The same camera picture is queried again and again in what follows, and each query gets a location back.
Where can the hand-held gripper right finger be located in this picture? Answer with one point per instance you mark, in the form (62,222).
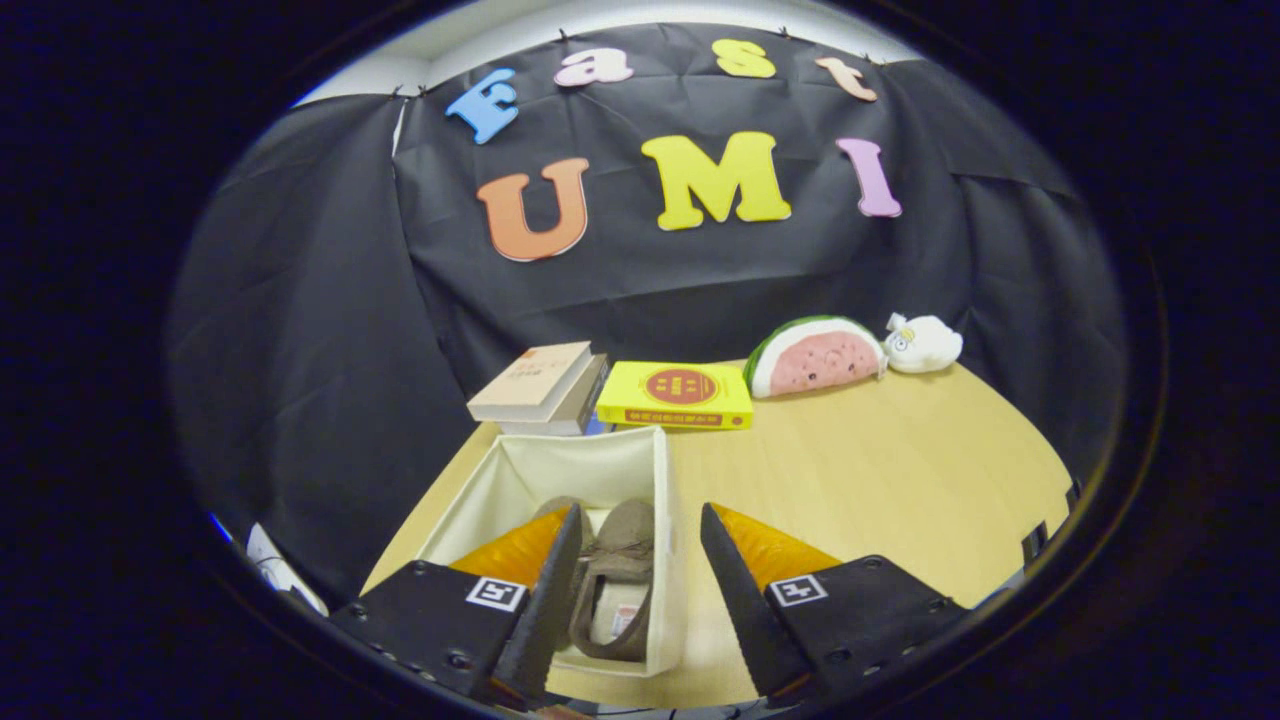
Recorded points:
(745,600)

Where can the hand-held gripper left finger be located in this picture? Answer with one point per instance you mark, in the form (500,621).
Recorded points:
(545,610)

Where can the brown shoe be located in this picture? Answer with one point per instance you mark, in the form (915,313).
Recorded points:
(555,507)
(625,530)

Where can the beige fabric storage box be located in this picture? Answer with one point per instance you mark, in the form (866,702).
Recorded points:
(520,470)

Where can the blue cover book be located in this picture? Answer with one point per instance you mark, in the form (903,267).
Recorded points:
(598,427)

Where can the grey cover book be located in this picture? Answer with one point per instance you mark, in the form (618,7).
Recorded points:
(580,405)

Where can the yellow book with red circle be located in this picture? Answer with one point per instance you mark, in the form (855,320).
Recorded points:
(680,395)

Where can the beige cover book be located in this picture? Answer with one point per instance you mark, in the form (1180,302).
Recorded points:
(530,380)

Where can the watermelon slice plush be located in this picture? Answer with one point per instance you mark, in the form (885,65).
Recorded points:
(820,360)

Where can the white device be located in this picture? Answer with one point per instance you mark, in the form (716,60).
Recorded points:
(275,570)

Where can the white plush toy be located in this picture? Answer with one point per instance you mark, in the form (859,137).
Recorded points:
(925,345)

